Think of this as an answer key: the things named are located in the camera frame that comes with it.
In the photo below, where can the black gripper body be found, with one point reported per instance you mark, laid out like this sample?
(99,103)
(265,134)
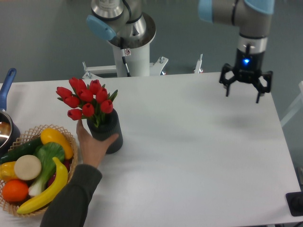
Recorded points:
(247,68)

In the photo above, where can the dark grey ribbed vase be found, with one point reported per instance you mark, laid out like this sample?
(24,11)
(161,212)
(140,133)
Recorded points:
(104,131)

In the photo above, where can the red tulip bouquet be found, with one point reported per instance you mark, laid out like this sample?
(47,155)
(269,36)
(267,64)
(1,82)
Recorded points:
(88,101)

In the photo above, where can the dark green sleeved forearm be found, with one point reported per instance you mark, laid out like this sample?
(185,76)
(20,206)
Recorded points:
(70,206)

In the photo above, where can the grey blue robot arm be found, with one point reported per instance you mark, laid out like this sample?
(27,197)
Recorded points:
(252,17)

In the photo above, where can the person's bare hand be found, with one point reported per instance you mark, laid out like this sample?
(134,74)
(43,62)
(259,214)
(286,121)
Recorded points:
(92,150)

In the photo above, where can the red tipped clamp screw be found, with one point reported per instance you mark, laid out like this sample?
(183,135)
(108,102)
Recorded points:
(198,68)

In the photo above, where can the black device at table edge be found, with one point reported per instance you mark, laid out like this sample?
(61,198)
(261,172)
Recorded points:
(295,203)

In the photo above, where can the dark red vegetable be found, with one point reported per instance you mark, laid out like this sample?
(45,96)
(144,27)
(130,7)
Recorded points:
(51,180)

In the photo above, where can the green bok choy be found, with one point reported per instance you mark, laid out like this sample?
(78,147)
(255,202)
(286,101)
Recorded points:
(45,154)

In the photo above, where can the yellow banana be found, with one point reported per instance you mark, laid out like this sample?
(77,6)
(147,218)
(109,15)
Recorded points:
(49,194)

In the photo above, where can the woven wicker basket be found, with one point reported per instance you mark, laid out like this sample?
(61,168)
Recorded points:
(31,134)

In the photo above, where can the dark green cucumber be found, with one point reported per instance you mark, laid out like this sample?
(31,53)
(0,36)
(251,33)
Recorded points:
(20,151)

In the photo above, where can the beige round disc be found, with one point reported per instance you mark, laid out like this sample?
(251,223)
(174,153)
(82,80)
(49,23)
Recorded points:
(27,167)

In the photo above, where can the yellow bell pepper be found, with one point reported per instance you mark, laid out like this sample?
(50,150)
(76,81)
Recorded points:
(7,172)

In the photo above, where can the orange fruit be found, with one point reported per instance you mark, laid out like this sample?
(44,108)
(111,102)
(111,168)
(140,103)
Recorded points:
(15,191)

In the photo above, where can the white frame at right edge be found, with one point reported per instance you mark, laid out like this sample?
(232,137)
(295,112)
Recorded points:
(293,108)

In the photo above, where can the white table clamp bracket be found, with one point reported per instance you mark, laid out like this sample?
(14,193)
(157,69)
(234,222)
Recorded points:
(124,70)

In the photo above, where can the blue handled saucepan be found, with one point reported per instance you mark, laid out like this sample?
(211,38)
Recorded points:
(9,132)

